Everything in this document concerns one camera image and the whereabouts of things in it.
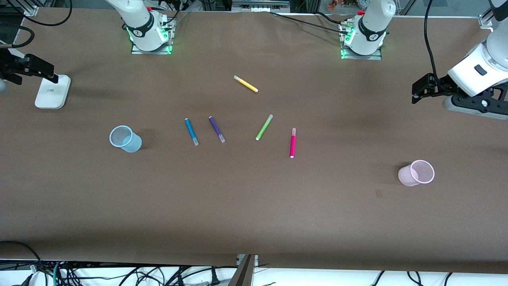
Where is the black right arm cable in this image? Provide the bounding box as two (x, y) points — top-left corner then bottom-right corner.
(0, 0), (73, 49)

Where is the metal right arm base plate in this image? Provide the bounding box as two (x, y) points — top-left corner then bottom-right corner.
(131, 16), (174, 55)

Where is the black looped floor cable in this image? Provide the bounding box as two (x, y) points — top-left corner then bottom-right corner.
(0, 240), (42, 274)

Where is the black floor cable bundle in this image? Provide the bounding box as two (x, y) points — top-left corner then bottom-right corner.
(60, 264), (239, 286)

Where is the white desk lamp stand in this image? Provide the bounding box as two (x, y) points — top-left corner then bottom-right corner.
(35, 74), (71, 110)

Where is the yellow marker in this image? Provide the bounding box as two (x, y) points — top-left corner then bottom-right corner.
(233, 75), (259, 93)

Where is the translucent blue plastic cup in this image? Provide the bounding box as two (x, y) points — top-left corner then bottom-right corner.
(109, 125), (142, 153)

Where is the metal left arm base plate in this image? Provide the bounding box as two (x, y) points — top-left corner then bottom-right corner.
(340, 20), (383, 61)

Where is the short black table cable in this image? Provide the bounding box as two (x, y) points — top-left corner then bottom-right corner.
(317, 11), (346, 25)

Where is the blue marker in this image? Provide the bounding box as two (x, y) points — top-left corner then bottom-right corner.
(185, 118), (199, 146)

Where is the translucent pink plastic cup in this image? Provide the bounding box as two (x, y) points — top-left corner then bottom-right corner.
(398, 160), (435, 187)

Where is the grey metal box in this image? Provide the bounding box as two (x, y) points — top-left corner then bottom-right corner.
(232, 0), (291, 13)

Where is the dark table leg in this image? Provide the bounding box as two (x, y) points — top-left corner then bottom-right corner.
(228, 254), (259, 286)

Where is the purple marker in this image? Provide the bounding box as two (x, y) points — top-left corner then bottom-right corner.
(209, 116), (226, 143)

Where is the green marker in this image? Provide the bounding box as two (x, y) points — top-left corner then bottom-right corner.
(255, 114), (274, 141)

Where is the long black table cable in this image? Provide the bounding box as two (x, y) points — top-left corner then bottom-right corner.
(269, 11), (350, 35)

